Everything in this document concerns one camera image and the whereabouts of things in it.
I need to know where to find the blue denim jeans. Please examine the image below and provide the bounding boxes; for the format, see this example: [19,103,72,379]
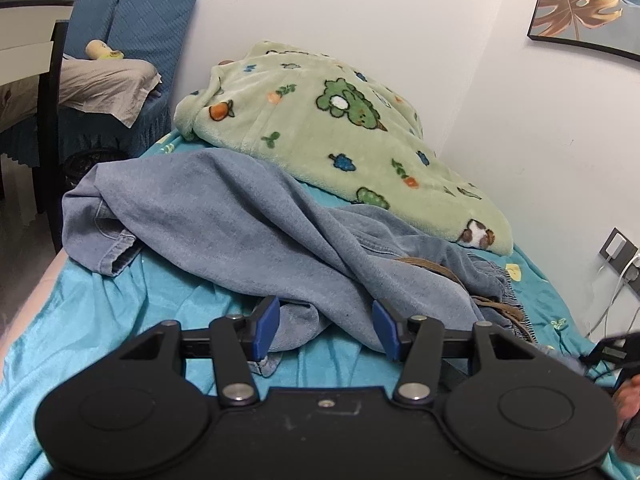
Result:
[62,148,524,352]

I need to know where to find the brown drawstring belt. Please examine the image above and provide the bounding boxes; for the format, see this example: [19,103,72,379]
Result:
[397,257,537,344]

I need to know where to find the person's right hand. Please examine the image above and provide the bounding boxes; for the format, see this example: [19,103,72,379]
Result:
[613,375,640,425]

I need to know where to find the teal smiley bed sheet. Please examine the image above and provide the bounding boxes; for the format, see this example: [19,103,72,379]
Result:
[0,129,616,480]

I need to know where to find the green cartoon fleece blanket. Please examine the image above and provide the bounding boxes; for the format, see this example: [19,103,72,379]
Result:
[174,41,513,256]

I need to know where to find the grey cloth on chair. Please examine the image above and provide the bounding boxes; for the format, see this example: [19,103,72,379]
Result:
[1,58,162,130]

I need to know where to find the yellow plush toy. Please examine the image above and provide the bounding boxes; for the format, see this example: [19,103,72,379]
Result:
[85,39,125,61]

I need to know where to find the blue folded cushion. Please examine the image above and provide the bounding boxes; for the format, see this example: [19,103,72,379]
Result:
[64,0,196,87]

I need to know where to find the framed leaf picture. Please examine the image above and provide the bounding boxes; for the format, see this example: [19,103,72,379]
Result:
[527,0,639,61]

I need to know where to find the white desk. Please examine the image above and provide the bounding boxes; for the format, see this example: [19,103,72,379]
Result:
[0,0,76,86]

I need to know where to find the white charger cable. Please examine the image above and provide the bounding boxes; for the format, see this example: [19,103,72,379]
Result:
[584,253,640,340]

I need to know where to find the wall power outlet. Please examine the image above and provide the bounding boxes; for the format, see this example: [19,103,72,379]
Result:
[599,228,639,275]

